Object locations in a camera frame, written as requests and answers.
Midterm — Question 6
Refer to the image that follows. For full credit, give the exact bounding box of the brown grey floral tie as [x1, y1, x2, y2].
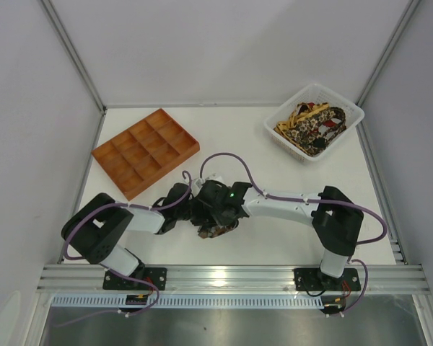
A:
[198, 221, 239, 239]

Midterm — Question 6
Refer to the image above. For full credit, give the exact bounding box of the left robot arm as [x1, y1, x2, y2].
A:
[61, 178, 217, 280]

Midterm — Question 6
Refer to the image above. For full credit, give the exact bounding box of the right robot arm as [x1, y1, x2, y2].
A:
[195, 178, 364, 290]

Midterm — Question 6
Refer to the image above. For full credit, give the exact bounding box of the orange compartment tray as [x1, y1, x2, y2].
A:
[92, 108, 200, 201]

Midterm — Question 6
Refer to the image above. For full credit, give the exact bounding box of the dark floral tie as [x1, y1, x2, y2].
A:
[281, 104, 346, 157]

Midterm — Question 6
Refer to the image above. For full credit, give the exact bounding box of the white plastic basket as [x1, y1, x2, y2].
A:
[263, 84, 364, 163]

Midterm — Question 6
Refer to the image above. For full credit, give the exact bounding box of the yellow patterned tie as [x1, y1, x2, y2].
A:
[274, 102, 330, 135]

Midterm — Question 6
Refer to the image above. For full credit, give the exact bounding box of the red tie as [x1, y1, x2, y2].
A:
[290, 106, 346, 148]

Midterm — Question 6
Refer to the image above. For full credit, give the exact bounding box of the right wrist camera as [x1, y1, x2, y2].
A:
[196, 173, 224, 186]

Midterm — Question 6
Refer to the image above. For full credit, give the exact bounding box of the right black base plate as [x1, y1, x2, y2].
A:
[293, 267, 362, 293]

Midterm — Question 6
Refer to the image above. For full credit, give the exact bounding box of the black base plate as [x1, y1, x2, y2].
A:
[293, 267, 362, 293]
[102, 267, 167, 291]

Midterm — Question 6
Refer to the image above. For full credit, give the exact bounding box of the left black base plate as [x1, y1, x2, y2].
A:
[102, 267, 167, 291]

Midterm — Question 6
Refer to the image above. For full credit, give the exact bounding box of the white slotted cable duct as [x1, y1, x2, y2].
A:
[51, 293, 324, 310]

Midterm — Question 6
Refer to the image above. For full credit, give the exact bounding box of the right aluminium frame post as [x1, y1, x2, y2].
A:
[357, 0, 423, 105]

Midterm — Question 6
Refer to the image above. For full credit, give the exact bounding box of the aluminium frame post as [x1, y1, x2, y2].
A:
[357, 0, 423, 105]
[38, 0, 107, 115]

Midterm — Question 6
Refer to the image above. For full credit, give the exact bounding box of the aluminium mounting rail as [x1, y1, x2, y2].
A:
[37, 264, 430, 295]

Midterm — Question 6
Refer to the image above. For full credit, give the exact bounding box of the left aluminium frame post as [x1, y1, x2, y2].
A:
[38, 0, 107, 115]

